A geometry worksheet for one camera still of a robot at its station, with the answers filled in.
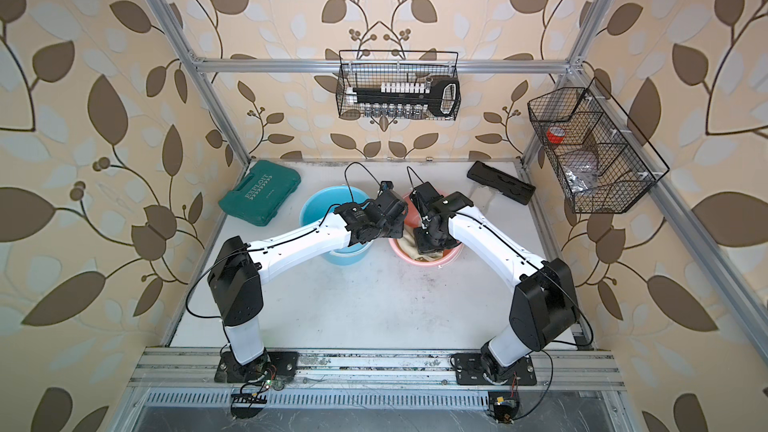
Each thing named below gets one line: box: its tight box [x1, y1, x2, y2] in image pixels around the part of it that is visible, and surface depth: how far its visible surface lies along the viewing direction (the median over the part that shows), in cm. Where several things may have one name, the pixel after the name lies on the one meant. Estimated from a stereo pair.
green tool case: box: [218, 160, 301, 227], surface depth 107 cm
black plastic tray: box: [467, 160, 536, 205], surface depth 114 cm
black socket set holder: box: [346, 78, 461, 119], surface depth 86 cm
